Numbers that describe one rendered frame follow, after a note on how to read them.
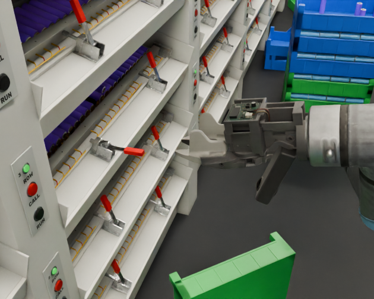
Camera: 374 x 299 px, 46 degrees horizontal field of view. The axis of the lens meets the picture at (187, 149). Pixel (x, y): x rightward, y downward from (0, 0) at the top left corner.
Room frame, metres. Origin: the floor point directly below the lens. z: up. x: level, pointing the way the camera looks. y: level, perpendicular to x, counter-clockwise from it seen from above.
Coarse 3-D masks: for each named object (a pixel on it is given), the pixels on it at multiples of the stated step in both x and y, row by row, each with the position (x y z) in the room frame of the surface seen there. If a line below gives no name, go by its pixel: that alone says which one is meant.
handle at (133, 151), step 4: (108, 144) 0.64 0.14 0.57; (108, 148) 0.64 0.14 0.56; (112, 148) 0.64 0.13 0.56; (116, 148) 0.64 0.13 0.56; (120, 148) 0.64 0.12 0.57; (124, 148) 0.64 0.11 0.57; (128, 148) 0.63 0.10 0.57; (132, 148) 0.63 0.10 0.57; (136, 148) 0.63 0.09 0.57; (124, 152) 0.63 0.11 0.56; (128, 152) 0.62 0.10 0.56; (132, 152) 0.62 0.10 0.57; (136, 152) 0.62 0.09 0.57; (140, 152) 0.62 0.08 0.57; (144, 152) 0.63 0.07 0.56
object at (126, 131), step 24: (168, 48) 1.04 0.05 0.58; (192, 48) 1.04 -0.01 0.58; (144, 72) 0.95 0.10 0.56; (168, 72) 0.98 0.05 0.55; (144, 96) 0.86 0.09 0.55; (168, 96) 0.92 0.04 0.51; (120, 120) 0.75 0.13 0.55; (144, 120) 0.77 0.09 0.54; (120, 144) 0.68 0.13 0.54; (96, 168) 0.61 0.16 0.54; (72, 192) 0.54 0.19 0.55; (96, 192) 0.57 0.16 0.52; (72, 216) 0.49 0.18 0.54
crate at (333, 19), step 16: (304, 0) 1.63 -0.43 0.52; (320, 0) 1.62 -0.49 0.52; (336, 0) 1.61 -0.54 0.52; (352, 0) 1.60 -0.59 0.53; (368, 0) 1.59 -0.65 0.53; (304, 16) 1.44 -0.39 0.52; (320, 16) 1.43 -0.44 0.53; (336, 16) 1.42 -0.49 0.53; (352, 16) 1.41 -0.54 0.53; (368, 16) 1.56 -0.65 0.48; (352, 32) 1.41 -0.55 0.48; (368, 32) 1.40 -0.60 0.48
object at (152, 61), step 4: (148, 52) 0.90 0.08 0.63; (148, 56) 0.90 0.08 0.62; (152, 56) 0.90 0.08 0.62; (148, 60) 0.90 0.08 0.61; (152, 60) 0.90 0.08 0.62; (152, 64) 0.90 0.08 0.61; (156, 68) 0.90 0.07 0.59; (156, 72) 0.90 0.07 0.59; (156, 76) 0.90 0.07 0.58; (156, 80) 0.90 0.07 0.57; (160, 80) 0.90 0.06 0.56
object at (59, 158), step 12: (156, 48) 1.03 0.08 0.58; (144, 60) 0.96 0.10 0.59; (156, 60) 1.00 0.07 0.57; (132, 72) 0.90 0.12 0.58; (120, 84) 0.84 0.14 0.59; (108, 96) 0.79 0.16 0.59; (120, 96) 0.82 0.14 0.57; (96, 108) 0.74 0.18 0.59; (108, 108) 0.76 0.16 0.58; (84, 120) 0.70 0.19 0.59; (96, 120) 0.71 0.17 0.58; (84, 132) 0.66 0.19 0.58; (72, 144) 0.63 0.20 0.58; (60, 156) 0.59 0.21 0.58; (60, 180) 0.55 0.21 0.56
